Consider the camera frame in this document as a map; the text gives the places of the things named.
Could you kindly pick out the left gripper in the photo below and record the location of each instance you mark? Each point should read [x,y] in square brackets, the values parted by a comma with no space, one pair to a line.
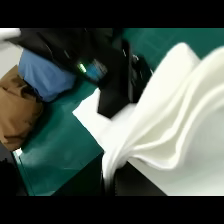
[115,80]

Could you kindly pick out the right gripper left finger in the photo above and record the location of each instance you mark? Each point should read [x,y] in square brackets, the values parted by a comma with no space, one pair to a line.
[90,181]

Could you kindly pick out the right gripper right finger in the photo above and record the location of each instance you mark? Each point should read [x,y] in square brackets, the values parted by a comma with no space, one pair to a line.
[133,183]

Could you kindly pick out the white shirt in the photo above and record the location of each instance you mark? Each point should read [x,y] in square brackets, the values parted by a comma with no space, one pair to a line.
[173,126]

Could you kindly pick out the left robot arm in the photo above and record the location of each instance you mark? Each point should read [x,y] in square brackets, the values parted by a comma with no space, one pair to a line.
[50,41]

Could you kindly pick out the blue garment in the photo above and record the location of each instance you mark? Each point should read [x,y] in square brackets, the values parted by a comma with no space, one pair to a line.
[45,75]

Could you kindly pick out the brown garment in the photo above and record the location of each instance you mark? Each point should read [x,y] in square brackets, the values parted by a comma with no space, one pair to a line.
[18,110]

